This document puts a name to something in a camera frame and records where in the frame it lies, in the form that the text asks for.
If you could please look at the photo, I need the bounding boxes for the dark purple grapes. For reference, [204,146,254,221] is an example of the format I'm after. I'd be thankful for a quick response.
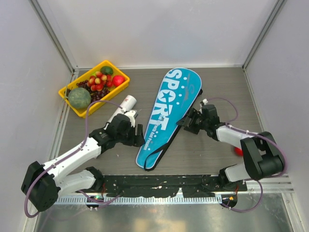
[76,81,110,102]

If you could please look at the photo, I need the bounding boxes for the green lime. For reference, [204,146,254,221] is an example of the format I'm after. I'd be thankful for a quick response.
[100,66,113,75]

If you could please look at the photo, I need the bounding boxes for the red apple in bin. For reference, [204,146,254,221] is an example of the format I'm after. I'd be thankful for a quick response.
[112,75,126,87]

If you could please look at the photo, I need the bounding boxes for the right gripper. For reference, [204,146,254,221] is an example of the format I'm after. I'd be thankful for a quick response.
[176,107,209,134]

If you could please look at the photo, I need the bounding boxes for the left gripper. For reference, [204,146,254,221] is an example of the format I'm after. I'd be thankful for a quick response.
[116,122,145,147]

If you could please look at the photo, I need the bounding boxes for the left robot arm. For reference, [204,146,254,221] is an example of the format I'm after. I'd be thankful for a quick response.
[21,110,145,212]

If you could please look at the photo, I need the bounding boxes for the green melon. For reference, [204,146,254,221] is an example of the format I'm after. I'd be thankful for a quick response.
[68,87,91,109]

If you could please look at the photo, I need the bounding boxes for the white cable duct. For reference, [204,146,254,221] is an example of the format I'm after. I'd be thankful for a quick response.
[55,194,222,205]

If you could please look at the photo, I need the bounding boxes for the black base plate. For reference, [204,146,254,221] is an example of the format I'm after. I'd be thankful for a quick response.
[75,174,247,198]

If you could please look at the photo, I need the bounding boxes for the blue racket bag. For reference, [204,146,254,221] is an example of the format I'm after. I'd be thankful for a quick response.
[136,68,202,171]

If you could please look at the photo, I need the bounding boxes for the white shuttlecock tube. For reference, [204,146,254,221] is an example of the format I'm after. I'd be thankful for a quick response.
[104,95,137,129]

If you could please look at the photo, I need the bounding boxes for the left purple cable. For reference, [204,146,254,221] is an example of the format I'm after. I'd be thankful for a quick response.
[25,100,124,218]

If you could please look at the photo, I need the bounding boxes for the purple cable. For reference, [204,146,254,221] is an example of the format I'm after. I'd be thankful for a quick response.
[207,97,289,213]
[25,100,124,218]

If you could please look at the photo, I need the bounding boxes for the red apple on table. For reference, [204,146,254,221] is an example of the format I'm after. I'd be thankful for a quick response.
[234,147,243,157]

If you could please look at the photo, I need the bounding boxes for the yellow plastic bin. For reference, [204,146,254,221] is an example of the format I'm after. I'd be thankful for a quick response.
[58,60,130,118]

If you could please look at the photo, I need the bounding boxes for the red cherry bunch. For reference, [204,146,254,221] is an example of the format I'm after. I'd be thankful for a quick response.
[86,71,114,91]

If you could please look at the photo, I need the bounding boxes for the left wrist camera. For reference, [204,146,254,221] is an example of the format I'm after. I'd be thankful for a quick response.
[120,108,138,127]

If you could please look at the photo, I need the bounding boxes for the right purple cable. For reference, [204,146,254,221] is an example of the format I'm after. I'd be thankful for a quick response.
[207,97,289,213]

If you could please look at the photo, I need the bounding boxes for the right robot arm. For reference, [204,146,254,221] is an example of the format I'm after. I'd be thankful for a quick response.
[177,104,286,190]

